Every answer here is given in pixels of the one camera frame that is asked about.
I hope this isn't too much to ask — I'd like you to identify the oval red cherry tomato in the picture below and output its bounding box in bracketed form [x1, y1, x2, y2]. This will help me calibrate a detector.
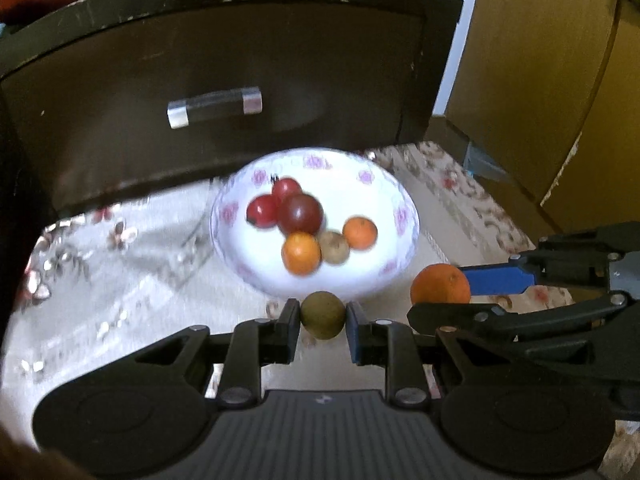
[246, 195, 281, 229]

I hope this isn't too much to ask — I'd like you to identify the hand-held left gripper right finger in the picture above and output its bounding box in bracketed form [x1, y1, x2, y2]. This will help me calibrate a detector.
[345, 301, 482, 408]

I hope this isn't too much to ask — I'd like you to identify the wooden cabinet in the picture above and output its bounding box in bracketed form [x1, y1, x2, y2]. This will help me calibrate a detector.
[444, 0, 640, 242]

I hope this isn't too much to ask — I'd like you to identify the dark wooden drawer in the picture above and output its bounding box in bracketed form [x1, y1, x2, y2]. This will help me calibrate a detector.
[0, 0, 466, 213]

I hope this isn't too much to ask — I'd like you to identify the large orange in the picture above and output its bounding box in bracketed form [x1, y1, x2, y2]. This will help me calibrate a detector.
[410, 263, 472, 306]

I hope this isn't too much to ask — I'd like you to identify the round red cherry tomato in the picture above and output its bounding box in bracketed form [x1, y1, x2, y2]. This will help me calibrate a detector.
[271, 177, 304, 206]

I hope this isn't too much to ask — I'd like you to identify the brown longan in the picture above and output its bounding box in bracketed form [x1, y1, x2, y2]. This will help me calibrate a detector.
[300, 291, 348, 341]
[318, 230, 350, 265]

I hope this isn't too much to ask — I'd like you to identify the small orange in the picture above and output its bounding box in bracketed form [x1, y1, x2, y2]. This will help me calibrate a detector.
[342, 216, 379, 250]
[281, 232, 322, 276]

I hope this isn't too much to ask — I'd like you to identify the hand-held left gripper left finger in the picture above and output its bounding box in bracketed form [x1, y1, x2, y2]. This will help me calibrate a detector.
[134, 299, 302, 408]

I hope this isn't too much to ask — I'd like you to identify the clear drawer handle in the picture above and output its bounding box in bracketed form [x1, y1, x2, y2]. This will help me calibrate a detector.
[167, 87, 264, 130]

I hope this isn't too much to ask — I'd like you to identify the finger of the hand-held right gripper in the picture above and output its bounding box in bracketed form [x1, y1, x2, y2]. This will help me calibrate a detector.
[459, 221, 640, 307]
[406, 293, 640, 414]

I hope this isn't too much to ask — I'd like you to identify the dark red plum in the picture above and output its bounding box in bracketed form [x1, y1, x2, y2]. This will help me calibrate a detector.
[278, 194, 324, 236]

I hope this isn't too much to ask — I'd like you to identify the white floral plate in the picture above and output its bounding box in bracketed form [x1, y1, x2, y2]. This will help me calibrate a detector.
[209, 147, 421, 299]

